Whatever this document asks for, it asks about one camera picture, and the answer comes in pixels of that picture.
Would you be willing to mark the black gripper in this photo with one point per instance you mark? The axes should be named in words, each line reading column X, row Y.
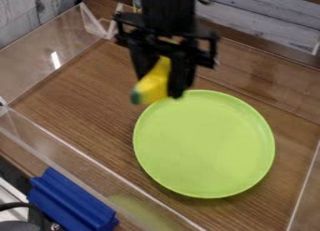
column 188, row 48

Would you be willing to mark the yellow toy banana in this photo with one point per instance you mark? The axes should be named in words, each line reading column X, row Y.
column 152, row 87

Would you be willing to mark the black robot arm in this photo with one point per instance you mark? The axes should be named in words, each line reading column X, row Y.
column 165, row 31

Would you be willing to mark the green round plate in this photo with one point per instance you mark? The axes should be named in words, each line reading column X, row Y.
column 204, row 146

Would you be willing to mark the blue plastic clamp block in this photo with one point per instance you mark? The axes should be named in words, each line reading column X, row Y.
column 77, row 210

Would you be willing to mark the clear acrylic triangle bracket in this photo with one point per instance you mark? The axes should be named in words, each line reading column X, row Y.
column 99, row 27

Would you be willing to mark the clear acrylic front wall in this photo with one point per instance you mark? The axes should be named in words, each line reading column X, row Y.
column 82, row 139

